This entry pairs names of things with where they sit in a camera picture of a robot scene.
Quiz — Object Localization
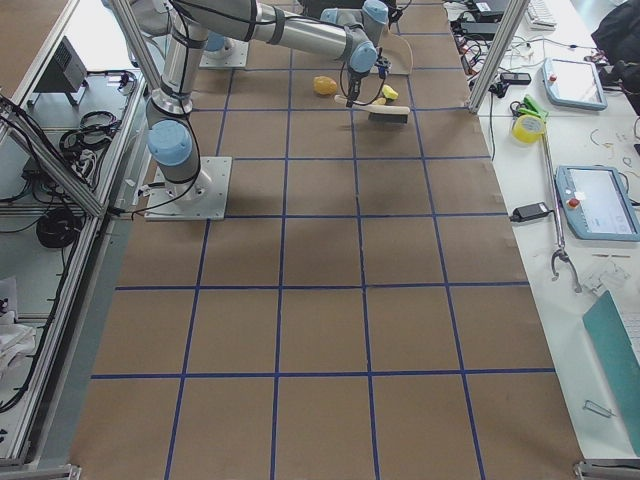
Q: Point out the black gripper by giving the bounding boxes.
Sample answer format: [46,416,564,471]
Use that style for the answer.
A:
[344,47,390,107]

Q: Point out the beige hand brush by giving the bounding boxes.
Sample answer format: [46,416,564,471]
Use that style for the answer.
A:
[333,95,411,124]

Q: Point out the orange-yellow bread roll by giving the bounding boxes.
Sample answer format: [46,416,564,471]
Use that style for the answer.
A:
[313,76,338,96]

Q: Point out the yellow green sponge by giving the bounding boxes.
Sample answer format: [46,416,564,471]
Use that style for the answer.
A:
[381,84,399,101]

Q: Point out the beige plastic dustpan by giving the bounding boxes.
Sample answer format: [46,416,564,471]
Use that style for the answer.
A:
[378,26,413,76]

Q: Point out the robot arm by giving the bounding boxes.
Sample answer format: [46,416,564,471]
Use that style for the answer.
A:
[146,1,397,197]

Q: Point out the yellow tape roll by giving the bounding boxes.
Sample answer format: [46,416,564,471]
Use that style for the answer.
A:
[511,115,546,144]

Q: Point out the green clip tool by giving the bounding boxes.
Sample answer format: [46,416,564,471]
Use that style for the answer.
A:
[509,94,549,122]

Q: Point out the black power adapter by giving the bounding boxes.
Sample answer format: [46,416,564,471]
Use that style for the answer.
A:
[509,202,552,223]

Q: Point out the far teach pendant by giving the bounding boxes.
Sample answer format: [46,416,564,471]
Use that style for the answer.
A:
[541,58,608,111]

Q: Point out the teach pendant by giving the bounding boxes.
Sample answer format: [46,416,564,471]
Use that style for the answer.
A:
[541,58,608,111]
[555,165,639,242]

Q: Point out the metal reacher grabber tool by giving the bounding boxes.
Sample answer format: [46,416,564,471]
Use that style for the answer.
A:
[541,133,582,293]

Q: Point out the near teach pendant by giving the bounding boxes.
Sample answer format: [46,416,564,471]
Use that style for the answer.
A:
[555,165,639,242]

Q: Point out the grey electronics box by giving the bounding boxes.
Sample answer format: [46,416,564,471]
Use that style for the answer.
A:
[27,36,88,106]

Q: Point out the green cutting mat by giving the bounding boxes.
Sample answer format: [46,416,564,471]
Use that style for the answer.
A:
[583,291,639,425]

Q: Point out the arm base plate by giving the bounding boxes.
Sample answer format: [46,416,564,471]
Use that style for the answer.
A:
[143,156,232,221]
[199,37,249,69]

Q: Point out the aluminium frame post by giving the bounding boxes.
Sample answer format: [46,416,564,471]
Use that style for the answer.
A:
[468,0,528,114]

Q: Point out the coiled black cables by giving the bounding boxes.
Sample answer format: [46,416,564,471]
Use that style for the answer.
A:
[36,206,83,250]

